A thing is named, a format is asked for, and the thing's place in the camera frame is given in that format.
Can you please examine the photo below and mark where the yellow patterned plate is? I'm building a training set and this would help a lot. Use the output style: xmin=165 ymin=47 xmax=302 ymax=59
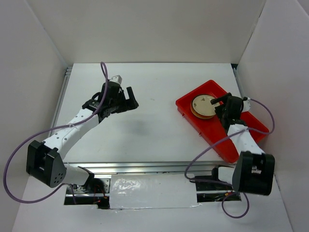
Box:
xmin=190 ymin=107 xmax=214 ymax=120

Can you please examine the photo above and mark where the aluminium rail frame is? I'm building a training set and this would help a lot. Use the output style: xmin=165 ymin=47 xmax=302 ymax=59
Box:
xmin=64 ymin=63 xmax=239 ymax=173

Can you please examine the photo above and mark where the beige floral plate back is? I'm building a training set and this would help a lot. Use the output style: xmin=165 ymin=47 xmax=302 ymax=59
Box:
xmin=191 ymin=95 xmax=220 ymax=117

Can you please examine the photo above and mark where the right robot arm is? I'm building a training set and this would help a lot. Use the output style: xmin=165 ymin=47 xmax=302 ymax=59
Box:
xmin=211 ymin=93 xmax=275 ymax=196

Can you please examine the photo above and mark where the red plastic bin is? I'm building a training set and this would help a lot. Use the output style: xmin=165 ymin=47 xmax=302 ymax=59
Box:
xmin=175 ymin=80 xmax=270 ymax=163

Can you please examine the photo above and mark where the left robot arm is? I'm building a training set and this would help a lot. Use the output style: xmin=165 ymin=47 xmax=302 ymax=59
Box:
xmin=26 ymin=80 xmax=139 ymax=193

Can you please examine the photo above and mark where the white foil-taped panel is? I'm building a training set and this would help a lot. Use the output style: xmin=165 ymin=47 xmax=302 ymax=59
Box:
xmin=109 ymin=174 xmax=198 ymax=209

